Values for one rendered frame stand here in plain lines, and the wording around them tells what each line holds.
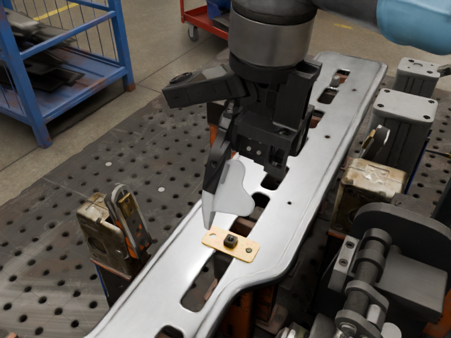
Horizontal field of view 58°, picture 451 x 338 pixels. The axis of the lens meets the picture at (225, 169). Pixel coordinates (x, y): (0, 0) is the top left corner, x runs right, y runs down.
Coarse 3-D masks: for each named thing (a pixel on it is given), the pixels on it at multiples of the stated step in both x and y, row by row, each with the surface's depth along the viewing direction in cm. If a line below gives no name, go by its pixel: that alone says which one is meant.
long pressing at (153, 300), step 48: (336, 96) 92; (336, 144) 79; (288, 192) 69; (192, 240) 61; (288, 240) 61; (144, 288) 55; (240, 288) 55; (96, 336) 50; (144, 336) 50; (192, 336) 50
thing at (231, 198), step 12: (228, 168) 45; (240, 168) 44; (228, 180) 44; (240, 180) 44; (204, 192) 45; (216, 192) 44; (228, 192) 45; (240, 192) 44; (204, 204) 45; (216, 204) 45; (228, 204) 45; (240, 204) 44; (252, 204) 44; (204, 216) 46
